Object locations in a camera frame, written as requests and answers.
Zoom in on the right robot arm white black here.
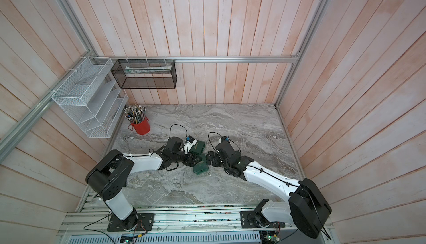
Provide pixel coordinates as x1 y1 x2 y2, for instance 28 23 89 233
206 137 332 239

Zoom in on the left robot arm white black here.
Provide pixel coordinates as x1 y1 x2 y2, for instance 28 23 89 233
85 136 201 231

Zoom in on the left green jewelry box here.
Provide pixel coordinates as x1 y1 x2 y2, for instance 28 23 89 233
189 140 206 156

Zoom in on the red pencil cup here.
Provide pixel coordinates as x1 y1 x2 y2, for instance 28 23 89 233
128 117 151 135

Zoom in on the pencils bundle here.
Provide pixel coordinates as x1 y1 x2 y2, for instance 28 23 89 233
124 105 146 124

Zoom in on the black mesh basket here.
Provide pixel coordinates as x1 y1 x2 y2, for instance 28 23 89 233
112 59 178 89

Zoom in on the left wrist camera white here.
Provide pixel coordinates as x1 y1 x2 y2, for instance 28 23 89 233
184 136 197 154

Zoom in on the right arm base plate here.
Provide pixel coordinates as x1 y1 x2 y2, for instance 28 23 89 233
240 211 286 229

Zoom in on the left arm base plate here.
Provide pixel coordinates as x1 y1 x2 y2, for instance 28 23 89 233
107 212 155 232

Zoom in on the white wire mesh shelf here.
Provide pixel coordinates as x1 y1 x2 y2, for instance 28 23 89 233
52 57 128 139

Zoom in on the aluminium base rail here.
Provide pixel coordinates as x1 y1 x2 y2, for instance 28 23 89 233
56 204 334 236

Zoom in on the aluminium frame rail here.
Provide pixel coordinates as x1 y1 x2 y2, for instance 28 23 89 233
95 55 298 64

